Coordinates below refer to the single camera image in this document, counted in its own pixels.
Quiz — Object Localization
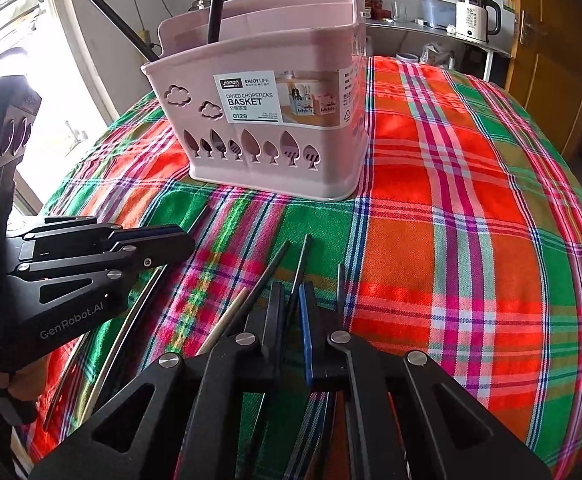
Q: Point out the window frame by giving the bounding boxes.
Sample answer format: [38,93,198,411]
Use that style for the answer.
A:
[0,0,124,223]

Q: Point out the pink plastic chopstick basket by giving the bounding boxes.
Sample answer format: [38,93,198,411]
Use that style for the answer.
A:
[141,0,372,202]

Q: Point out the small bottle on windowsill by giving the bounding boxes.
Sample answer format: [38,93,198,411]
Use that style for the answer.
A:
[63,120,90,152]

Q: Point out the steel pot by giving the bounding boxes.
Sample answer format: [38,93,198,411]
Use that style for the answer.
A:
[187,0,240,14]

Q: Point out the white electric kettle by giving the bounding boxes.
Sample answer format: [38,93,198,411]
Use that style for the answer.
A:
[452,0,502,45]

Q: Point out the wooden door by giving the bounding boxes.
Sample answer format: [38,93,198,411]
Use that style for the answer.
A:
[502,0,582,163]

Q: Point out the plaid cloth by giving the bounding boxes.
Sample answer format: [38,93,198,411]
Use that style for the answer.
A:
[21,55,582,480]

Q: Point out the translucent water container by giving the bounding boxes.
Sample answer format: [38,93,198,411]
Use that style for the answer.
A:
[419,0,457,31]

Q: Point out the red jars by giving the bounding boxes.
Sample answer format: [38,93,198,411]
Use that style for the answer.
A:
[362,0,390,22]

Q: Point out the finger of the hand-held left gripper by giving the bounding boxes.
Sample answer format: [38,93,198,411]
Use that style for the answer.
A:
[10,245,195,282]
[8,215,195,262]

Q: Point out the door latch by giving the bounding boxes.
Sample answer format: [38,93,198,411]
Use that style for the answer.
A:
[519,9,535,47]

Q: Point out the metal shelf table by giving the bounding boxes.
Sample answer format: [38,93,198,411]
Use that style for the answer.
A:
[363,19,514,82]

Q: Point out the clear plastic bag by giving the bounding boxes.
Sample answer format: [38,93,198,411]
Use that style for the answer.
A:
[417,41,455,69]

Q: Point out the light wooden chopstick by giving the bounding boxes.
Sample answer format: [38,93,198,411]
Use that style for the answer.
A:
[197,287,250,357]

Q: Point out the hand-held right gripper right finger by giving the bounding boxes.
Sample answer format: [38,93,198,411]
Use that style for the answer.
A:
[298,281,554,480]

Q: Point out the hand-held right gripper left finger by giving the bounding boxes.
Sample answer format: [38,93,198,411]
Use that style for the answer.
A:
[28,282,287,480]

